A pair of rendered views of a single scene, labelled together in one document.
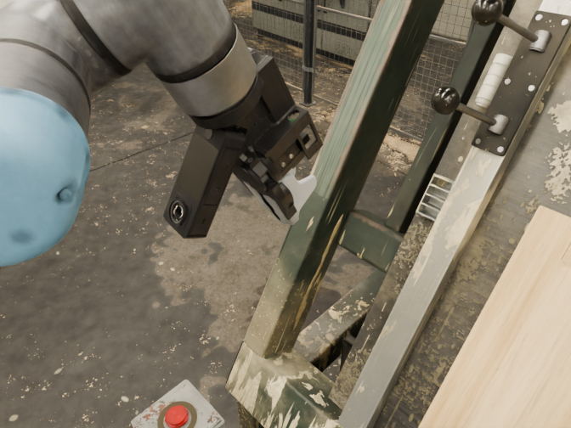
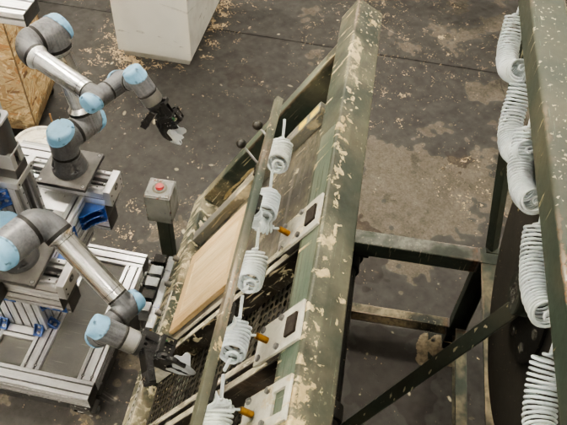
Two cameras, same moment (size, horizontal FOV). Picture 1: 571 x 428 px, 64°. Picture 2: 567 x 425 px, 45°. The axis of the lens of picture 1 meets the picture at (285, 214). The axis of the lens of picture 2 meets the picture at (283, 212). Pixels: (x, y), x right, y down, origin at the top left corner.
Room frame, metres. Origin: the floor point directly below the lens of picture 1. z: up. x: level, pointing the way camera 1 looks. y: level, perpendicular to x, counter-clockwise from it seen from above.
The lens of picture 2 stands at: (-0.42, -1.74, 3.23)
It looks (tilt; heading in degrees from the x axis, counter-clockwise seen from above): 50 degrees down; 51
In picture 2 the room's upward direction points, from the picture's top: 4 degrees clockwise
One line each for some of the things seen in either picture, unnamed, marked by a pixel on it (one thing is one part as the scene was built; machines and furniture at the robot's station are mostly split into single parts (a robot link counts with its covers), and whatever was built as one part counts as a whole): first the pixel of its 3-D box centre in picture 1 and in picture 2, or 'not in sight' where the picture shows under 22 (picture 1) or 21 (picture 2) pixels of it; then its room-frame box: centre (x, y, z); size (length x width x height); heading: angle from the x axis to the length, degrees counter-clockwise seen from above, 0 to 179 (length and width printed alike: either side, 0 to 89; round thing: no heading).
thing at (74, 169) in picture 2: not in sight; (67, 158); (0.11, 0.42, 1.09); 0.15 x 0.15 x 0.10
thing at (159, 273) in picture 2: not in sight; (152, 302); (0.14, -0.17, 0.69); 0.50 x 0.14 x 0.24; 45
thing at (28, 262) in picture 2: not in sight; (16, 250); (-0.26, 0.08, 1.09); 0.15 x 0.15 x 0.10
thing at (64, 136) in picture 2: not in sight; (63, 138); (0.12, 0.42, 1.20); 0.13 x 0.12 x 0.14; 17
